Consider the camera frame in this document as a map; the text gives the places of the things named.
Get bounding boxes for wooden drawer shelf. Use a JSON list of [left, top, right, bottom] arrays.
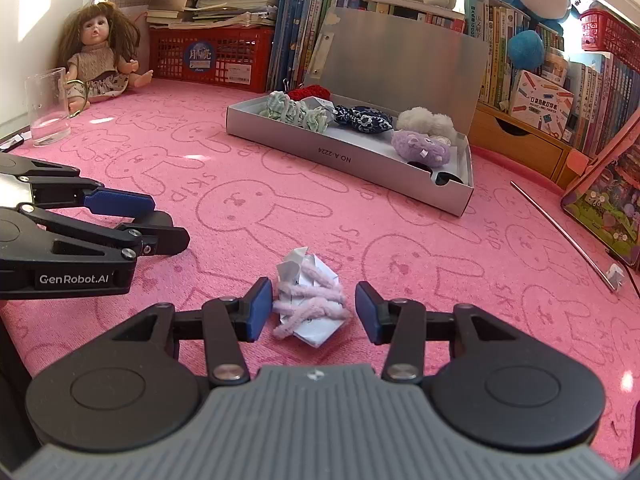
[[467, 102, 591, 183]]

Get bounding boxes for red knitted pouch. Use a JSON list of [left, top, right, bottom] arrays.
[[287, 85, 332, 103]]

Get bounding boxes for white paper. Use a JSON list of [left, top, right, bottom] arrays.
[[276, 246, 347, 348]]

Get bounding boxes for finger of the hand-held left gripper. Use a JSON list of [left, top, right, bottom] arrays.
[[0, 154, 155, 217], [17, 204, 192, 262]]

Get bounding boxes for clear glass mug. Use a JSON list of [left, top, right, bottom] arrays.
[[25, 67, 91, 148]]

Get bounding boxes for small white clip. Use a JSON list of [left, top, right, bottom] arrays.
[[602, 262, 626, 292]]

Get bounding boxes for white fluffy pompom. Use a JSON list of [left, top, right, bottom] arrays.
[[391, 106, 458, 167]]

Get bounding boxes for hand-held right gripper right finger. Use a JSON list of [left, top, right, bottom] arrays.
[[354, 281, 526, 383]]

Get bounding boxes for green checked fabric pouch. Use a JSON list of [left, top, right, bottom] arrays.
[[259, 91, 331, 133]]

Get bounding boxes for grey cardboard box with lid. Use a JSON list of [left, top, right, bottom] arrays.
[[226, 7, 490, 217]]

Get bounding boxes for pink bunny print mat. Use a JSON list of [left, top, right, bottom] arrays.
[[0, 77, 640, 461]]

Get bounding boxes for thin metal rod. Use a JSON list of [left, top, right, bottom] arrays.
[[510, 180, 616, 291]]

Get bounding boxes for red plastic crate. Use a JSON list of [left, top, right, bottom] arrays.
[[149, 26, 277, 93]]

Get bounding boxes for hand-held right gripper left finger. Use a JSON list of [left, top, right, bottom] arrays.
[[112, 276, 275, 386]]

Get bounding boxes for row of upright blue books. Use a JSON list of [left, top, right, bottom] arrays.
[[267, 0, 346, 93]]

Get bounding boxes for brown-haired doll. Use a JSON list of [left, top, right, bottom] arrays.
[[62, 2, 155, 118]]

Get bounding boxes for row of shelf books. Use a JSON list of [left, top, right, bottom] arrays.
[[345, 0, 640, 156]]

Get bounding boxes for red mesh basket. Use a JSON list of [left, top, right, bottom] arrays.
[[580, 9, 640, 53]]

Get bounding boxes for pink chenille rope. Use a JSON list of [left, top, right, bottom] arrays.
[[272, 265, 353, 341]]

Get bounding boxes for white printed carton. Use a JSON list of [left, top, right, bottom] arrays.
[[509, 70, 575, 143]]

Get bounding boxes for blue floral fabric pouch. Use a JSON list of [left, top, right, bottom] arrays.
[[334, 104, 393, 135]]

